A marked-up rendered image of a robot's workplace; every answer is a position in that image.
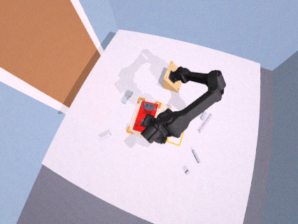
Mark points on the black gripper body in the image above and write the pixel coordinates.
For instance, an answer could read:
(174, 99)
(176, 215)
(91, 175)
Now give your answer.
(149, 119)

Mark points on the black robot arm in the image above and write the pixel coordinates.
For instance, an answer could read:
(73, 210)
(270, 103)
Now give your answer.
(171, 124)

